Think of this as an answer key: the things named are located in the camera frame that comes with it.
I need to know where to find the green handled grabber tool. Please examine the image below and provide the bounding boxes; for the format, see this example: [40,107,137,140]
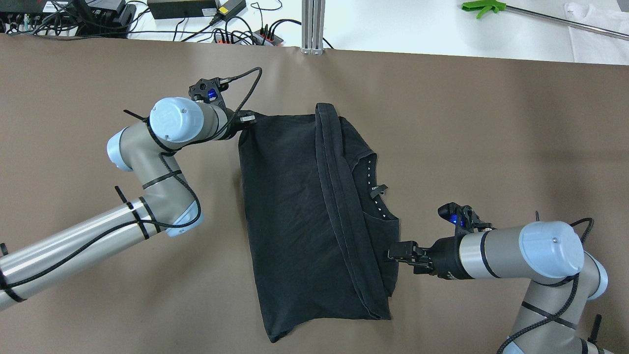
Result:
[460,0,629,41]

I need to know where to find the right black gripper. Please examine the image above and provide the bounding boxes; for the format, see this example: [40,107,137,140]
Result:
[387,203,494,280]

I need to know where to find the grey USB hub right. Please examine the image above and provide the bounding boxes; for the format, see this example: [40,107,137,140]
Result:
[253,29,285,47]

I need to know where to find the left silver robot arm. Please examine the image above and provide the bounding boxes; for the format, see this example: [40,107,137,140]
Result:
[0,75,256,310]

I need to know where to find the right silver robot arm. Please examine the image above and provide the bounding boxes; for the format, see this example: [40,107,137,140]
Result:
[387,202,608,354]

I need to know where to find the black power adapter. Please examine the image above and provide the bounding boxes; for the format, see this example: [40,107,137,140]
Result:
[146,0,220,20]

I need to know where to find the aluminium frame post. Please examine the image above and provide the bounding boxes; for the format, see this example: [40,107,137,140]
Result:
[300,0,325,55]

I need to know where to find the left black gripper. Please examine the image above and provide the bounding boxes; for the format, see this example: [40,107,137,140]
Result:
[189,78,256,141]

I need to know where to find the black t-shirt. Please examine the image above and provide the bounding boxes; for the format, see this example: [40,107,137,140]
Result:
[238,103,400,343]

